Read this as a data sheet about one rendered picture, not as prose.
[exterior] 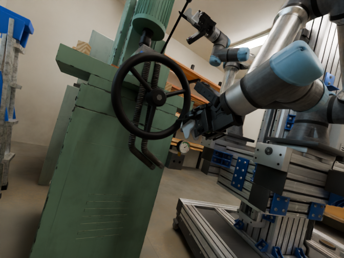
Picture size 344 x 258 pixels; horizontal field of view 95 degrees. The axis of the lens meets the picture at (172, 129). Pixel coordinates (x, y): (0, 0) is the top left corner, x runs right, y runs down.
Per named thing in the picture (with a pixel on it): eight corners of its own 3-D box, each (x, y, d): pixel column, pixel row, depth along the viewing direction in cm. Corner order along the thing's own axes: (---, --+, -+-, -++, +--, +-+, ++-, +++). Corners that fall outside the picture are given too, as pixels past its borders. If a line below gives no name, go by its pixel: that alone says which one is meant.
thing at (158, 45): (151, 58, 104) (157, 36, 104) (146, 61, 111) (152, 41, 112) (162, 64, 108) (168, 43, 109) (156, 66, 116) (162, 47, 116)
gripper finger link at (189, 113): (178, 124, 48) (197, 110, 41) (178, 119, 48) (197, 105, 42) (191, 126, 50) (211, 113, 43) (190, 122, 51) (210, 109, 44)
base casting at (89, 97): (72, 105, 56) (80, 81, 57) (74, 106, 105) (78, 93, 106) (174, 133, 80) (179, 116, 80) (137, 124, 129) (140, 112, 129)
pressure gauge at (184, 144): (176, 156, 74) (181, 140, 74) (172, 154, 77) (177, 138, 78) (187, 158, 78) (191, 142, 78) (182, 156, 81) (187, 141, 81)
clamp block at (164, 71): (130, 74, 56) (137, 50, 56) (121, 80, 68) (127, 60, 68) (165, 90, 64) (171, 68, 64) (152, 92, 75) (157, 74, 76)
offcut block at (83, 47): (84, 54, 58) (87, 42, 58) (74, 51, 58) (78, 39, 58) (88, 58, 61) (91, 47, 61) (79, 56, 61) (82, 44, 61)
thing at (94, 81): (87, 84, 58) (90, 73, 58) (85, 89, 76) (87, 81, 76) (175, 115, 79) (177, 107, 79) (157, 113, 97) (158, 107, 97)
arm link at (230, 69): (225, 117, 116) (244, 49, 120) (206, 114, 124) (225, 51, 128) (228, 122, 126) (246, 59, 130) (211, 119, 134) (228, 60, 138)
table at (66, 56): (49, 50, 44) (55, 29, 44) (59, 71, 70) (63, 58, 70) (203, 113, 76) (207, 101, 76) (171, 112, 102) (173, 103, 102)
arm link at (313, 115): (300, 125, 79) (306, 99, 79) (338, 128, 67) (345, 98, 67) (289, 119, 73) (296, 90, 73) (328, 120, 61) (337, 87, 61)
